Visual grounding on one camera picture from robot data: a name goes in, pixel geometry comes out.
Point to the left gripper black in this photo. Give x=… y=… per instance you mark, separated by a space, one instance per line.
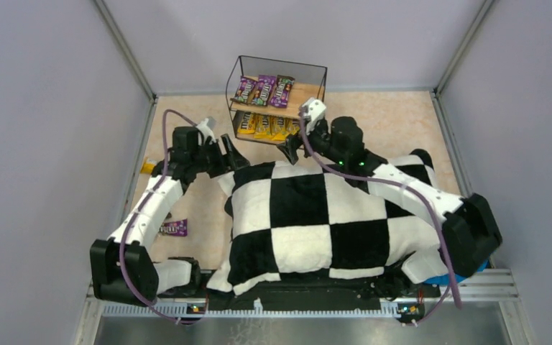
x=220 y=153

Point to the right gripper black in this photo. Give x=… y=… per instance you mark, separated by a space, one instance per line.
x=305 y=141

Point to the yellow candy bag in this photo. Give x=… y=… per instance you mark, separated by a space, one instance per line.
x=292 y=127

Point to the purple brown candy bag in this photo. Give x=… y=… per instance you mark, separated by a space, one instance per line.
x=283 y=87

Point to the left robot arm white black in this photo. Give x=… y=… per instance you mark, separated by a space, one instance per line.
x=121 y=267

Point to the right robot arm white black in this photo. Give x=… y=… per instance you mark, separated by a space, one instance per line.
x=466 y=228

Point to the yellow candy bag shelf left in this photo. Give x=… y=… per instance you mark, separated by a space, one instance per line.
x=247 y=124

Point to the yellow candy bag shelf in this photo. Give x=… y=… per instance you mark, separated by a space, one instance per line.
x=247 y=124
x=263 y=128

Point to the yellow candy bag shelf right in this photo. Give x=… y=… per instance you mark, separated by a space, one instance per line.
x=263 y=128

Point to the purple candy bag shelf right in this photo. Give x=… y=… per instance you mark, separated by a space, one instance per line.
x=263 y=90

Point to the purple candy bag shelf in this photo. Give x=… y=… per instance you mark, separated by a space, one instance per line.
x=263 y=90
x=243 y=93

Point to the purple candy bag shelf left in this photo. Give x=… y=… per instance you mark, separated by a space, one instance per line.
x=243 y=93

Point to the purple candy bag near base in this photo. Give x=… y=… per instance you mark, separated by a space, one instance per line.
x=175 y=228

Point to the black white checkered pillow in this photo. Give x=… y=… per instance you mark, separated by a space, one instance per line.
x=293 y=220

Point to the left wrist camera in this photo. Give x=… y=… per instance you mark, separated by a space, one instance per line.
x=205 y=128

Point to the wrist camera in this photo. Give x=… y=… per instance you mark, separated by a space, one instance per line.
x=310 y=113
x=205 y=128

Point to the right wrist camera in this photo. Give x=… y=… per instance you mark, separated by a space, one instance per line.
x=310 y=113

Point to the black wire wooden shelf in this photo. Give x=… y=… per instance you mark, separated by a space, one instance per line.
x=294 y=84

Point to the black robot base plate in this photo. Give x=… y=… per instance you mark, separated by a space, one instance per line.
x=307 y=292

